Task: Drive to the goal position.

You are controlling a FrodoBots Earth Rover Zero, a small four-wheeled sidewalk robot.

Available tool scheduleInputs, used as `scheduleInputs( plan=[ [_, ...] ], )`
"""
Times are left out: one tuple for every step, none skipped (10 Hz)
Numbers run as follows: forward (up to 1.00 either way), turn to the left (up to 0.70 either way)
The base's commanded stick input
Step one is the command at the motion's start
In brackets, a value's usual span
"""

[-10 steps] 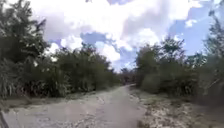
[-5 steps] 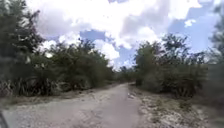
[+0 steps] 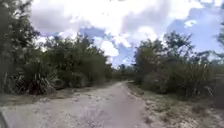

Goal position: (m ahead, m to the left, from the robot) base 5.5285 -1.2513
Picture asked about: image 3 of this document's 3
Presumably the row of green bushes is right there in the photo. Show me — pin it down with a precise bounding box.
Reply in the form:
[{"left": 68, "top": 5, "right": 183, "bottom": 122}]
[
  {"left": 0, "top": 0, "right": 116, "bottom": 96},
  {"left": 132, "top": 19, "right": 224, "bottom": 108}
]

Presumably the pale gravel dirt path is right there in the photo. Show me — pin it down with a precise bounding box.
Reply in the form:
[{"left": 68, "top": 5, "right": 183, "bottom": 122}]
[{"left": 0, "top": 80, "right": 152, "bottom": 128}]

